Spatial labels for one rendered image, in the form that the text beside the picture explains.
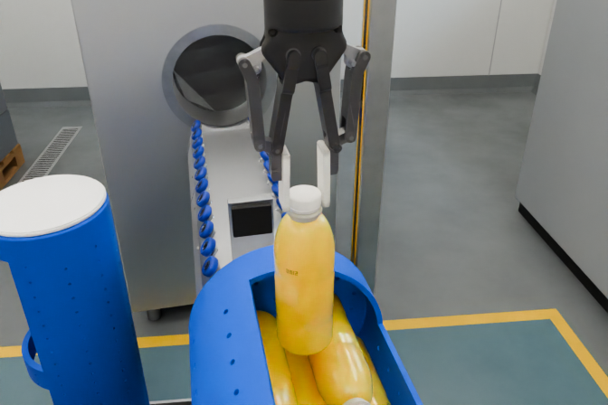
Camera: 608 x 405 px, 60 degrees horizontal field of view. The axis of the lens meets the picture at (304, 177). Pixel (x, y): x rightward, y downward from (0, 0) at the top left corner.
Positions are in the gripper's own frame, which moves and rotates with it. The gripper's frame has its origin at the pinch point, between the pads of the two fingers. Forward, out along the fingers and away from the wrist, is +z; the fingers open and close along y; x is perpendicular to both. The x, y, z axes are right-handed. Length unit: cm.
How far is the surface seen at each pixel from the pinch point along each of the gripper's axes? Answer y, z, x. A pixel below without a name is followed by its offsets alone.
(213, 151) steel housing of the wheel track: 6, 47, -112
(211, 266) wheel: 11, 42, -43
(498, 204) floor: -167, 141, -197
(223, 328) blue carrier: 10.4, 19.8, 0.3
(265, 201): -2, 32, -50
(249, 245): 2, 43, -50
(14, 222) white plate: 52, 36, -60
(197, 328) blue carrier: 13.6, 24.0, -4.9
